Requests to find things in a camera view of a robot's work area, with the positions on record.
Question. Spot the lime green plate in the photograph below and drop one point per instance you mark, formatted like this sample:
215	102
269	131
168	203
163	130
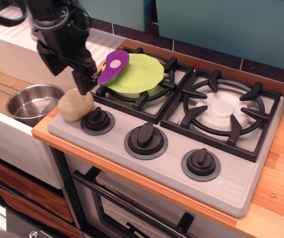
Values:
142	73

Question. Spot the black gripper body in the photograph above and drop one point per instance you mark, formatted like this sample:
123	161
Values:
66	36

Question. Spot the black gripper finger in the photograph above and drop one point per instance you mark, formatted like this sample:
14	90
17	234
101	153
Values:
54	64
83	81

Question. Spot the teal cabinet left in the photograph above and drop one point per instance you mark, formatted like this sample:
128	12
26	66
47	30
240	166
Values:
134	14

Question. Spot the grey toy stove top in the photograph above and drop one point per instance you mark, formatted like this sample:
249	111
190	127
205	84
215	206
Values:
230	192

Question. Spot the white right burner disc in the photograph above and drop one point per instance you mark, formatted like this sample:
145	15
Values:
221	106

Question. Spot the black burner grate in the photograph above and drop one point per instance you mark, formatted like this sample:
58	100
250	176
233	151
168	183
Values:
149	105
244	143

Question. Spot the black left stove knob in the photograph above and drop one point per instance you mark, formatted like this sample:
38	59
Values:
97	122

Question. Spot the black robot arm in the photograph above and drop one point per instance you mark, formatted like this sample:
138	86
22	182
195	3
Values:
50	10

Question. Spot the black right burner grate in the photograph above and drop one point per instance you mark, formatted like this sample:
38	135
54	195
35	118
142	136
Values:
244	143

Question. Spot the teal cabinet right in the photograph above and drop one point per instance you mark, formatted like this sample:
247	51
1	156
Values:
249	29

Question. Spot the black left burner grate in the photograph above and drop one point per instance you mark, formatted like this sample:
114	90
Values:
149	105

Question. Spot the black right stove knob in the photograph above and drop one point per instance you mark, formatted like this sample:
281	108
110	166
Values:
201	165

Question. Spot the wooden drawer front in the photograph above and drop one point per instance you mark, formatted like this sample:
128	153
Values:
37	200

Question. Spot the toy oven door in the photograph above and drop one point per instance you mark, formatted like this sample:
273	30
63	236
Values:
126	211

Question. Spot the small steel pot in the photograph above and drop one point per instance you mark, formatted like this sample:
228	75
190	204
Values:
31	104

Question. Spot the beige toy potato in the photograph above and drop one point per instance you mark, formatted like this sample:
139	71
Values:
73	106

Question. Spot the teal cabinet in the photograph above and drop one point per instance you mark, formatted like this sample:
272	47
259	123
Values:
134	14
249	29

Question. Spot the purple toy eggplant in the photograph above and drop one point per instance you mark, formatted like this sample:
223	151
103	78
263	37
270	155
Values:
115	64

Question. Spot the black oven door handle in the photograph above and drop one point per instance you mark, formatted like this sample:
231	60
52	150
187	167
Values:
89	181

